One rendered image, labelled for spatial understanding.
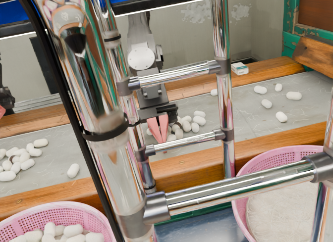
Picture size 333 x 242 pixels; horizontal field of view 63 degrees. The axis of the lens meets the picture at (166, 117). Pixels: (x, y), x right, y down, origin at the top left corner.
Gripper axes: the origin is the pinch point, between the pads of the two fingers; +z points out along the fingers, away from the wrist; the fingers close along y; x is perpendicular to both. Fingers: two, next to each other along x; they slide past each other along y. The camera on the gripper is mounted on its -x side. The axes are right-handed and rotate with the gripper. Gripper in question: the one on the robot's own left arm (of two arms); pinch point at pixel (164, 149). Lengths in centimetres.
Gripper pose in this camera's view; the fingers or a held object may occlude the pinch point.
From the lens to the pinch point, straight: 59.7
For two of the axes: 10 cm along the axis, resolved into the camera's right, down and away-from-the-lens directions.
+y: 9.7, -2.2, 0.7
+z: 2.3, 9.1, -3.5
